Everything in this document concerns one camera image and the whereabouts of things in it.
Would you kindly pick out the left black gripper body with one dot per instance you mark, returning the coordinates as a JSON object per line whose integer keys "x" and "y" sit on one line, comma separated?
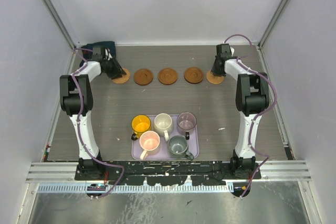
{"x": 113, "y": 69}

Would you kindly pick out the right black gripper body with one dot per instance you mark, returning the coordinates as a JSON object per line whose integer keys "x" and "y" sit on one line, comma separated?
{"x": 217, "y": 72}

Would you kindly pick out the woven rattan coaster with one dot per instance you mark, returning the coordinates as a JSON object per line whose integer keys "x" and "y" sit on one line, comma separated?
{"x": 124, "y": 77}
{"x": 214, "y": 79}

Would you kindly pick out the brown wooden coaster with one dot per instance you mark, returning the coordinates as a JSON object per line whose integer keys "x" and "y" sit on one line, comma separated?
{"x": 194, "y": 75}
{"x": 167, "y": 76}
{"x": 143, "y": 77}

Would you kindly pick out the purple glass mug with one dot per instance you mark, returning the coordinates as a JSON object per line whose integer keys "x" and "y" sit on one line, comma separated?
{"x": 186, "y": 123}

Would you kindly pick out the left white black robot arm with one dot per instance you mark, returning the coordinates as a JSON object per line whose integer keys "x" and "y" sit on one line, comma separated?
{"x": 76, "y": 99}

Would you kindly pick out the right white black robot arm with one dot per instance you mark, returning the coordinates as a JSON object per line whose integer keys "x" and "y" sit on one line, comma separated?
{"x": 252, "y": 98}

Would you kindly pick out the dark blue folded cloth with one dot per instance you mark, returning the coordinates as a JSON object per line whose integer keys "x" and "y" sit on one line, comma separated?
{"x": 95, "y": 50}

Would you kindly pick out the yellow glass mug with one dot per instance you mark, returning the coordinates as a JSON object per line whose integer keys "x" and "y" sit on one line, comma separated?
{"x": 140, "y": 124}

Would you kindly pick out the white ceramic mug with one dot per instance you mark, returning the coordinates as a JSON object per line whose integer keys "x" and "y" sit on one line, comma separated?
{"x": 163, "y": 125}

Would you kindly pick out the pink ceramic mug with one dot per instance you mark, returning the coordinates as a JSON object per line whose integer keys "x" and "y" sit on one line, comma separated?
{"x": 150, "y": 143}

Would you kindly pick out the grey ceramic mug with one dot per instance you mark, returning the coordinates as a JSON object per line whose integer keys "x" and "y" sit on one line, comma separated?
{"x": 178, "y": 147}

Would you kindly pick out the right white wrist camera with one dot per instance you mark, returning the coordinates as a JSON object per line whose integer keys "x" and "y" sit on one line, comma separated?
{"x": 232, "y": 50}

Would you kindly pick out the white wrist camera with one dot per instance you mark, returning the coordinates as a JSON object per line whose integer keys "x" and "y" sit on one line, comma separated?
{"x": 107, "y": 54}
{"x": 232, "y": 50}

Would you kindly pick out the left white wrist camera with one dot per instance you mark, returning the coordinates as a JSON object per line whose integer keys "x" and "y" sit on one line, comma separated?
{"x": 107, "y": 54}

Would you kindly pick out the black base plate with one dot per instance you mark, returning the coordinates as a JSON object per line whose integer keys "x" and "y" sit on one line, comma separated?
{"x": 164, "y": 173}

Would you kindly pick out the aluminium front rail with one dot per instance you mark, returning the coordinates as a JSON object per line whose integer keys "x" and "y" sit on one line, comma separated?
{"x": 69, "y": 172}

